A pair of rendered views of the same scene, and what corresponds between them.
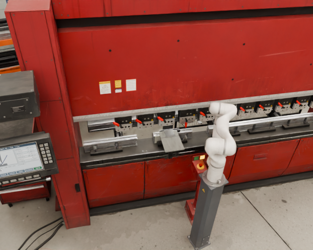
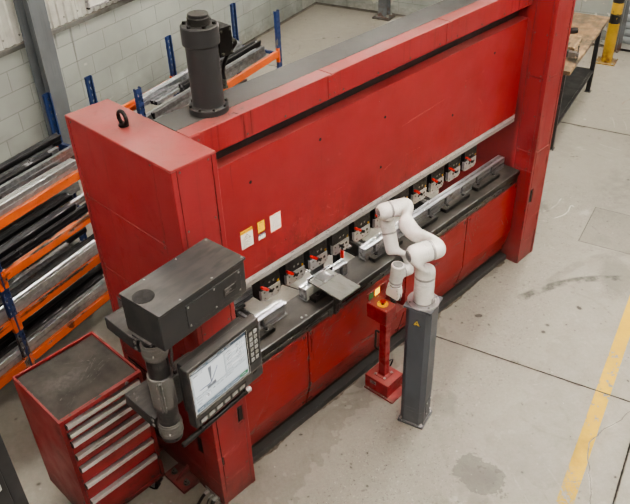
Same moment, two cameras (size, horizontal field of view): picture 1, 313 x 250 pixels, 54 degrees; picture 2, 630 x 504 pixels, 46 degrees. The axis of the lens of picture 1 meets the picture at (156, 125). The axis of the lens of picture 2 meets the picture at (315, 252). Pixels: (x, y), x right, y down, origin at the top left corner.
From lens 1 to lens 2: 219 cm
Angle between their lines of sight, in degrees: 24
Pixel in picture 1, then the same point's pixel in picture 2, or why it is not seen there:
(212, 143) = (419, 250)
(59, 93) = not seen: hidden behind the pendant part
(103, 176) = (260, 382)
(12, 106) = (225, 287)
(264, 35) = (402, 98)
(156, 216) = (337, 418)
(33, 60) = (196, 226)
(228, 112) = (407, 208)
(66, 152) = not seen: hidden behind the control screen
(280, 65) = (424, 128)
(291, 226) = (507, 340)
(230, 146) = (439, 244)
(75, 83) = not seen: hidden behind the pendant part
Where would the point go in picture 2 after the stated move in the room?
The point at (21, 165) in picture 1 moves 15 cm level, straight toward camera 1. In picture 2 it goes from (229, 375) to (257, 385)
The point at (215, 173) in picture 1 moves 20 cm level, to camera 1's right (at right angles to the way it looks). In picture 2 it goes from (428, 290) to (455, 278)
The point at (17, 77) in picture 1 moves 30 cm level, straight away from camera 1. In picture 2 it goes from (202, 252) to (149, 234)
